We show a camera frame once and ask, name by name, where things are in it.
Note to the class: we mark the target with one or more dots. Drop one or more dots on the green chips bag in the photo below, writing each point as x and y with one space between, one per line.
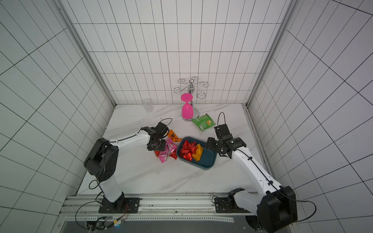
204 122

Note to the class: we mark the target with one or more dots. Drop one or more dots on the electronics board with wires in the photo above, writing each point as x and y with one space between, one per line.
100 223

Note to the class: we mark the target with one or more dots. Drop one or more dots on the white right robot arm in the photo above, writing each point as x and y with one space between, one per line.
274 205

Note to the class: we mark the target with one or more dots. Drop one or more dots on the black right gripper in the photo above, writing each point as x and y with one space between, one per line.
217 146

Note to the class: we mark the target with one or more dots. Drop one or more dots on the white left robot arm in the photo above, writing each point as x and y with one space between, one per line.
101 161

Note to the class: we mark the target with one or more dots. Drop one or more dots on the aluminium rail frame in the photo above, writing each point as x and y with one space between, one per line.
151 207

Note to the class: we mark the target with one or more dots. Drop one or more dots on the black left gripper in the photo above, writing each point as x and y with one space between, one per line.
149 147

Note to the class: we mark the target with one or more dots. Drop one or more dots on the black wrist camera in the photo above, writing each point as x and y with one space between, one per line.
162 129
222 132

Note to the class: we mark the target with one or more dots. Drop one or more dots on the orange tea bag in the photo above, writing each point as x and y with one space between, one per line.
172 135

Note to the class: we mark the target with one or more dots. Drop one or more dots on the yellow tea bag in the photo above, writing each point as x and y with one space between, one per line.
197 152

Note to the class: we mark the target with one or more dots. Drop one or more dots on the red tea bag lone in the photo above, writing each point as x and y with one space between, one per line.
185 152

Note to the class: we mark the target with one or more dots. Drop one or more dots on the red tea bag top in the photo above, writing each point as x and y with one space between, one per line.
188 157

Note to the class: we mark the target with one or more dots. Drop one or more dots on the pink wine glass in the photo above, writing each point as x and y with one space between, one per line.
187 109

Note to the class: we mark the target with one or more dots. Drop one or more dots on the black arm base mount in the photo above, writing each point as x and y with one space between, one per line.
237 201

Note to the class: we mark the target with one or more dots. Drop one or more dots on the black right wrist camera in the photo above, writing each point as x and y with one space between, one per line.
222 132

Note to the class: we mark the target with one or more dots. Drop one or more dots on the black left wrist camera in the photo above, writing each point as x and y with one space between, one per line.
162 129

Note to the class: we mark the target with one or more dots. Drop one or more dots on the clear glass cup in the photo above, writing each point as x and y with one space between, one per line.
148 105

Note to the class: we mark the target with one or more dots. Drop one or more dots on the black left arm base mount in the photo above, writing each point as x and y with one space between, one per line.
121 206

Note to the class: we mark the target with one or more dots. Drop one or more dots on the teal storage box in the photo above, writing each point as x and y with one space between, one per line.
208 157

